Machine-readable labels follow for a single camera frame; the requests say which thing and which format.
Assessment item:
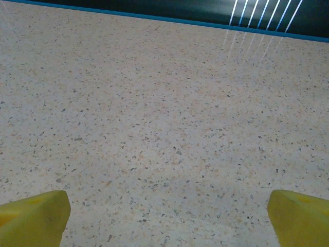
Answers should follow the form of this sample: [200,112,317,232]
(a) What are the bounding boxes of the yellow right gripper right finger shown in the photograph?
[267,189,329,247]

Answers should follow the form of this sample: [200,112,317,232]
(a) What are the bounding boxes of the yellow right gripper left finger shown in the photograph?
[0,189,71,247]

